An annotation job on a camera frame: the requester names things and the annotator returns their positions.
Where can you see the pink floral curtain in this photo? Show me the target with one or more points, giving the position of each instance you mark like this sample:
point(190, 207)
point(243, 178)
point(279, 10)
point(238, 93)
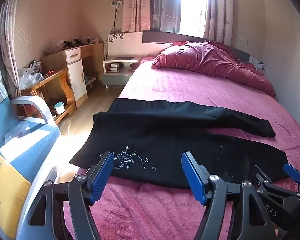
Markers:
point(218, 10)
point(136, 5)

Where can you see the wall power strip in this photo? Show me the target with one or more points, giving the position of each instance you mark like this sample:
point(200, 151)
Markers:
point(116, 3)

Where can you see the grey sheer curtain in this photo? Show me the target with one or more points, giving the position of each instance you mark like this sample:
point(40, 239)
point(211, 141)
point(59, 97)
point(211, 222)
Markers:
point(165, 5)

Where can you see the white floral panel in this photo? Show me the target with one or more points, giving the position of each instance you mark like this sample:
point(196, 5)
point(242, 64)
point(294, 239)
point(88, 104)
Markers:
point(259, 63)

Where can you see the white and teal cup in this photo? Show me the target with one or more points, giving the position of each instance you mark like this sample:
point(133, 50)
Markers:
point(59, 108)

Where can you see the white nightstand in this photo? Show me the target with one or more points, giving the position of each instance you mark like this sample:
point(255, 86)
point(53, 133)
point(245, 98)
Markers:
point(115, 76)

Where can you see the low wooden table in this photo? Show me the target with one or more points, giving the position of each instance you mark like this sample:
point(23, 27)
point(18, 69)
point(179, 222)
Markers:
point(55, 76)

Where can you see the dark red duvet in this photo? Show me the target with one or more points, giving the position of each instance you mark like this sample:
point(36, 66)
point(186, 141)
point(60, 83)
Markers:
point(210, 60)

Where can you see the dark flat tablet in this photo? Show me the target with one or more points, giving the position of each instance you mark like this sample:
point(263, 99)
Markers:
point(122, 58)

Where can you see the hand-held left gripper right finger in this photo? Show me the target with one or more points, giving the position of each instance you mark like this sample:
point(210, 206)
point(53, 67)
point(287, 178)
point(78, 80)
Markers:
point(193, 177)

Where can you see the pink dotted curtain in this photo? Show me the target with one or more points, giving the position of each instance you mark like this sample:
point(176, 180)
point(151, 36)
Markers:
point(8, 42)

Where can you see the bed with pink sheet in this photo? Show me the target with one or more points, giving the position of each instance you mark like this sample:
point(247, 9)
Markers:
point(190, 87)

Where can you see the clear plastic bags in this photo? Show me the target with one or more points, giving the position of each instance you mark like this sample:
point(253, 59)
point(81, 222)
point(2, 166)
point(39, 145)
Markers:
point(30, 77)

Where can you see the wooden desk with white cabinet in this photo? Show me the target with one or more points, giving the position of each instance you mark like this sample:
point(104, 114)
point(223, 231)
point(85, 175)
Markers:
point(90, 52)

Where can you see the blue and yellow sofa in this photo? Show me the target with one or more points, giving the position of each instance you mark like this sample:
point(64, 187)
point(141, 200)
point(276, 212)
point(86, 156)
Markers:
point(30, 150)

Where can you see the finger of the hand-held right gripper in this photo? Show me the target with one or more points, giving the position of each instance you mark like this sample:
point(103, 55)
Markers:
point(263, 177)
point(291, 170)

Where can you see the black embroidered pants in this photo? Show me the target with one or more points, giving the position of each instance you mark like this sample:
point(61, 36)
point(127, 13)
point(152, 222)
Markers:
point(165, 135)

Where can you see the small white box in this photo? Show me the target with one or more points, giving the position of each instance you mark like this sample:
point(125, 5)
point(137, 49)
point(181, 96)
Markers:
point(114, 67)

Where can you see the black devices on desk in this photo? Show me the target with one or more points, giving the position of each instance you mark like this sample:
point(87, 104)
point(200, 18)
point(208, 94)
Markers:
point(71, 43)

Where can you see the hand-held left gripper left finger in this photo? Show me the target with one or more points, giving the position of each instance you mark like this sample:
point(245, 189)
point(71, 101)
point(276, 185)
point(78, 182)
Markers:
point(102, 178)

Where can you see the white power strip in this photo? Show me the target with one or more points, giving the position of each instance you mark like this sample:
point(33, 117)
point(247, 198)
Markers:
point(88, 39)

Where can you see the grey headboard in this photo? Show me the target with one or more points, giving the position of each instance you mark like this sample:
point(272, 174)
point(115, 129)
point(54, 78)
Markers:
point(165, 35)

